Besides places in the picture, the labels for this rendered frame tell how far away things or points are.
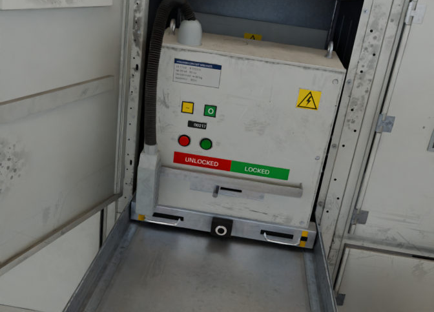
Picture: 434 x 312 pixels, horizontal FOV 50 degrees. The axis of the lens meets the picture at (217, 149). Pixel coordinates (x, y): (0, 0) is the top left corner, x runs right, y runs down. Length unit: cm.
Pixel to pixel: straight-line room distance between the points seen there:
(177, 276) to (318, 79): 61
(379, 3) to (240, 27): 74
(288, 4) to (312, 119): 95
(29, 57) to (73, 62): 15
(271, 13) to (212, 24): 29
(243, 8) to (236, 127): 94
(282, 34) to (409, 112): 73
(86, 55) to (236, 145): 45
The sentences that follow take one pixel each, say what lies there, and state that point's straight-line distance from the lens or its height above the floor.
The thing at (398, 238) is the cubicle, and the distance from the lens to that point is 156.
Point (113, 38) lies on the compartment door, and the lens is 134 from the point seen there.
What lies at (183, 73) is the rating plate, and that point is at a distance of 121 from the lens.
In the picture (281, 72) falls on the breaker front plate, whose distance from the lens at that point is 119.
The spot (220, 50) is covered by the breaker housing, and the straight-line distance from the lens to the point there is 119.
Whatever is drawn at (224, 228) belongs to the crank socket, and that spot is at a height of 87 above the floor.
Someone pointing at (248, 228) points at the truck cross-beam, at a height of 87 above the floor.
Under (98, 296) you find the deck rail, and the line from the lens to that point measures 115.
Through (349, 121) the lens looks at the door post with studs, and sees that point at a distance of 139.
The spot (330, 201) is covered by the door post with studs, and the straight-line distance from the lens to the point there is 148.
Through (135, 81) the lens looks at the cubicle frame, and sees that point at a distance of 139.
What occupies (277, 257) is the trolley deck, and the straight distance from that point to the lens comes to 136.
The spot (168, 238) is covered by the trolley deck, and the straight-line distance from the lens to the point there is 136.
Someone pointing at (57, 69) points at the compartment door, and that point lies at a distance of 118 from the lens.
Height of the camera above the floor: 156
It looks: 21 degrees down
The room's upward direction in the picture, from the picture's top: 8 degrees clockwise
